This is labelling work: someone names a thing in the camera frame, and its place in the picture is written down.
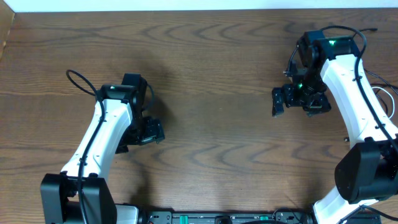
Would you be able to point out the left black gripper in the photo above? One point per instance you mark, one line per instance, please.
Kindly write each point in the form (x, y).
(152, 132)

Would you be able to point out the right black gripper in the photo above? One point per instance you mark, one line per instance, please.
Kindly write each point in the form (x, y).
(320, 106)

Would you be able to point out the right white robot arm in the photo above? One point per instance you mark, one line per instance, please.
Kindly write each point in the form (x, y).
(368, 173)

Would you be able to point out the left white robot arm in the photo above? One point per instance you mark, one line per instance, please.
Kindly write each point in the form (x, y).
(80, 193)

